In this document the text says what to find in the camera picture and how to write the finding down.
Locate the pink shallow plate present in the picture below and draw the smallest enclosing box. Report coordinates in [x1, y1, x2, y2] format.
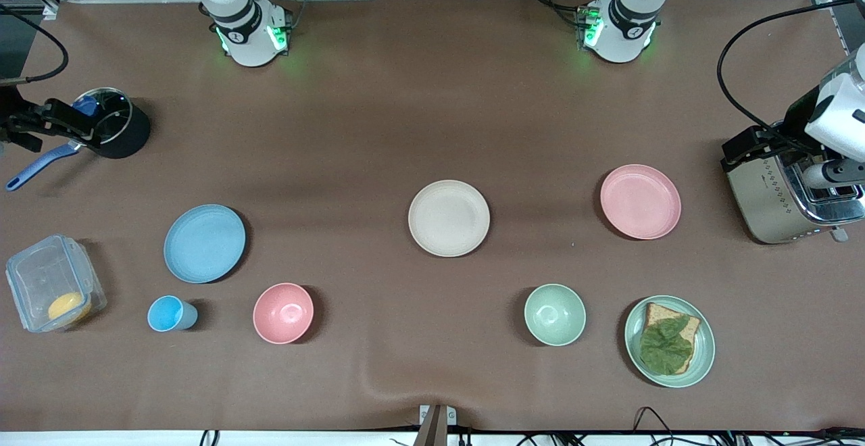
[600, 164, 682, 241]

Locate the blue shallow plate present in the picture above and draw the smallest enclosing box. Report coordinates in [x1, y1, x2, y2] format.
[164, 204, 247, 284]

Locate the glass pot lid blue knob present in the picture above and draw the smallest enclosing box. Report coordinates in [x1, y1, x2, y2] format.
[65, 88, 133, 148]

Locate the silver toaster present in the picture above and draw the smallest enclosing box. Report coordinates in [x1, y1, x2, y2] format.
[720, 120, 865, 245]

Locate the clear plastic lock container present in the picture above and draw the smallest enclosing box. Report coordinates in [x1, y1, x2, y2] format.
[5, 234, 107, 333]

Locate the yellow orange round food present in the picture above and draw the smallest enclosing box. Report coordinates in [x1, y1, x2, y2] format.
[47, 292, 93, 326]

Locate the brown bread slice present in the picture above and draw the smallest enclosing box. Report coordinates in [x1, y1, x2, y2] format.
[642, 303, 701, 374]

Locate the green plate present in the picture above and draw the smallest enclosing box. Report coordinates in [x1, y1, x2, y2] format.
[624, 295, 716, 389]

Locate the green lettuce leaf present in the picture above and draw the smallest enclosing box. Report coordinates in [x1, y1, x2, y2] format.
[639, 316, 695, 375]

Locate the small blue cup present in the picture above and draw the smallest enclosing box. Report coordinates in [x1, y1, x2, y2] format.
[147, 295, 199, 332]

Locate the green deep bowl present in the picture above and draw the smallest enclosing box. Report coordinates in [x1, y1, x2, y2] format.
[524, 284, 587, 347]

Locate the pink deep bowl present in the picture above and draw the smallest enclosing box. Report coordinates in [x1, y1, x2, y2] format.
[253, 282, 315, 345]

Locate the beige shallow plate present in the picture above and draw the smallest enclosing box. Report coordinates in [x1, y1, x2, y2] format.
[407, 180, 491, 258]

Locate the large table cover mat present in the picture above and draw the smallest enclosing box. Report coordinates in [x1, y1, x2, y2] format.
[0, 0, 865, 433]

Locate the black pot blue handle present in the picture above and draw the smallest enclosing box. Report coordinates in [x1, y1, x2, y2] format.
[5, 88, 151, 193]

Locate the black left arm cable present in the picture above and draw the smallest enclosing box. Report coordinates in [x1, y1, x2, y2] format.
[716, 0, 865, 155]

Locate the black looped floor cable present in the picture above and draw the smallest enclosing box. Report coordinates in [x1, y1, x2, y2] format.
[631, 405, 685, 446]

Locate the metal camera post bracket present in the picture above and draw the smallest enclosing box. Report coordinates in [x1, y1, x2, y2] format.
[414, 403, 458, 446]

